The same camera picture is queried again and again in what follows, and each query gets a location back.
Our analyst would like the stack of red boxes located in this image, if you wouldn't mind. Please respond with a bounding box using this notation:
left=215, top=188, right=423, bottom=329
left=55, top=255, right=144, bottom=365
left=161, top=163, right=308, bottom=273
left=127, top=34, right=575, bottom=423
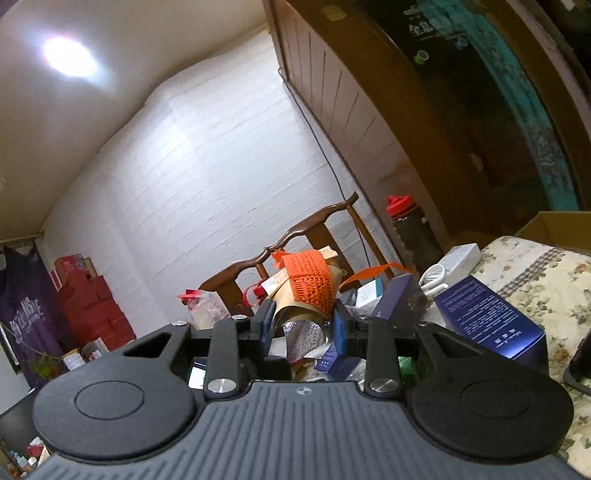
left=52, top=254, right=136, bottom=351

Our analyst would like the orange knitted cloth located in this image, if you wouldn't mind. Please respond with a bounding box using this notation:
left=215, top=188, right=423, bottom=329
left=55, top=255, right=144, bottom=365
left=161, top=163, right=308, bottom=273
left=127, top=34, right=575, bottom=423
left=271, top=250, right=335, bottom=316

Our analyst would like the large dark blue box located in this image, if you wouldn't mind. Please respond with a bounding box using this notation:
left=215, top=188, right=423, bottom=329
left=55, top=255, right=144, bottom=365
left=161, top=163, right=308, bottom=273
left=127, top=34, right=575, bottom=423
left=435, top=275, right=549, bottom=375

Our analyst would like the purple hanging jersey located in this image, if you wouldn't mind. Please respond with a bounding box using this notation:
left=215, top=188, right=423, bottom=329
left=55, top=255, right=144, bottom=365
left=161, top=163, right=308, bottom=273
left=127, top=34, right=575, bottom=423
left=1, top=247, right=75, bottom=390

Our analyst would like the wooden chair right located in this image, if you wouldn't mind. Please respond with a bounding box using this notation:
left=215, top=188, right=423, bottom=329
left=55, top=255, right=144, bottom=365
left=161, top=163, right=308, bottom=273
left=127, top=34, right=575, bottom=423
left=199, top=193, right=388, bottom=315

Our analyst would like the upright purple box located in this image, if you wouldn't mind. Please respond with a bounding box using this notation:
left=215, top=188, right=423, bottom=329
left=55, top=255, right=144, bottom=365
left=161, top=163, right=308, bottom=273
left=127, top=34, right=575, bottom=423
left=372, top=273, right=428, bottom=327

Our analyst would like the brown wooden wardrobe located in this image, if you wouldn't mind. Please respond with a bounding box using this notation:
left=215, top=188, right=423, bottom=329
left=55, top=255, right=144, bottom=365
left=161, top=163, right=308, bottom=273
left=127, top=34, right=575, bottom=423
left=263, top=1, right=590, bottom=245

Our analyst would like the potted green plant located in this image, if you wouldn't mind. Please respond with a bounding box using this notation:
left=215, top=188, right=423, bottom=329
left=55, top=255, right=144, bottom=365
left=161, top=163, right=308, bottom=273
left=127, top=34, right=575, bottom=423
left=27, top=353, right=62, bottom=382

